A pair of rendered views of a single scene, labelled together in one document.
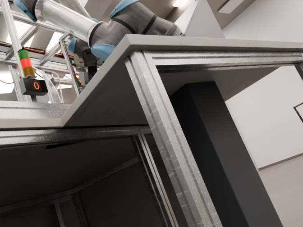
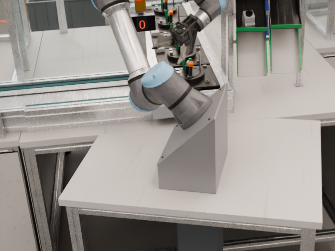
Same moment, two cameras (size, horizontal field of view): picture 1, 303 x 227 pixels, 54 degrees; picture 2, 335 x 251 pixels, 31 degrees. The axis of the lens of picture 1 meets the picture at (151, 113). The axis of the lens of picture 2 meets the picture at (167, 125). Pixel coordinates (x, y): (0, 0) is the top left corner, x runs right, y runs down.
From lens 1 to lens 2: 2.25 m
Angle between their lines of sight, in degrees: 68
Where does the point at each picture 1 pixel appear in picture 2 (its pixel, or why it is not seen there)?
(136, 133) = not seen: hidden behind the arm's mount
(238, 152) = (203, 241)
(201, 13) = (195, 145)
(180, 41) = (101, 206)
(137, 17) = (157, 98)
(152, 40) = (77, 204)
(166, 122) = (74, 244)
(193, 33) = (169, 165)
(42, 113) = (96, 113)
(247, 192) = not seen: outside the picture
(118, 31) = (141, 100)
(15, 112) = (73, 116)
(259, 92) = not seen: outside the picture
